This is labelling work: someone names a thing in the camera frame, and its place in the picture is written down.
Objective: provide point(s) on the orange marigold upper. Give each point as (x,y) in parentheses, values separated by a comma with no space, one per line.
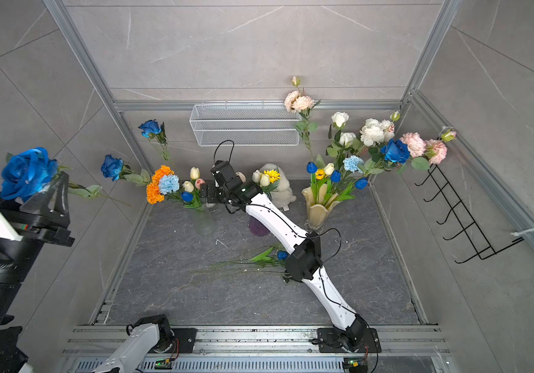
(163,171)

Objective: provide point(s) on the pink tulip left vase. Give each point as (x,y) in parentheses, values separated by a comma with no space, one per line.
(199,184)

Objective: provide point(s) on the black wire hook rack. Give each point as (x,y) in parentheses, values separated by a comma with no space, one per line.
(469,228)

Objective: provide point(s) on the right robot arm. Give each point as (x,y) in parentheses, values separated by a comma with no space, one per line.
(304,263)

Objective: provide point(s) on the white wire wall basket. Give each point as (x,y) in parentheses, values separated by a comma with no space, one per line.
(251,124)

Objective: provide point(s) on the blue rose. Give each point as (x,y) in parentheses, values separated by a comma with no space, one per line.
(154,132)
(116,169)
(27,173)

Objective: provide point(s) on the cream wavy glass vase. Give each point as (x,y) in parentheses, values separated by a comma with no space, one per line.
(319,205)

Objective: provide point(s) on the blue purple ribbed vase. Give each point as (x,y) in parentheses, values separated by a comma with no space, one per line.
(257,228)

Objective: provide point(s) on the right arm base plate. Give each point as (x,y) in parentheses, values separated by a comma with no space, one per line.
(332,340)

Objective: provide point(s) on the white rose cluster right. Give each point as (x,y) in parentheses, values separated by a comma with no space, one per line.
(376,132)

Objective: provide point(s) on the pink carnation pair right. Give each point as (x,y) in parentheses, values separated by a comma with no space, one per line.
(434,150)

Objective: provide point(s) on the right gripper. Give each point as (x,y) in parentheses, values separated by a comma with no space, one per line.
(205,194)

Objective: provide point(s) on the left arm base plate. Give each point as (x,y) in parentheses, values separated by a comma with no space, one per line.
(183,340)

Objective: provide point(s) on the orange marigold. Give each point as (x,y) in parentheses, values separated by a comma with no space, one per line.
(163,171)
(153,194)

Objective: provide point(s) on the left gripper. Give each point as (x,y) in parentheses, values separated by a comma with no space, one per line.
(31,224)

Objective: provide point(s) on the blue rose right vase outer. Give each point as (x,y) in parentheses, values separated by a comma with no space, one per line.
(396,151)

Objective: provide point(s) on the orange marigold lower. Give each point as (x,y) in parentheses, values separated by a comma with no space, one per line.
(153,194)

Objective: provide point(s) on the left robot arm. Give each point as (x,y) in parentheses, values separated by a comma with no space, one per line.
(17,256)

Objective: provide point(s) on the yellow sunflower centre vase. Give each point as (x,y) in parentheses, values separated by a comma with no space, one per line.
(273,175)

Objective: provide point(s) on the peach carnation top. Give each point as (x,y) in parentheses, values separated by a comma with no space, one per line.
(297,102)

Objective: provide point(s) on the clear glass vase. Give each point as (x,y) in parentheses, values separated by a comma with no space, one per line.
(202,220)

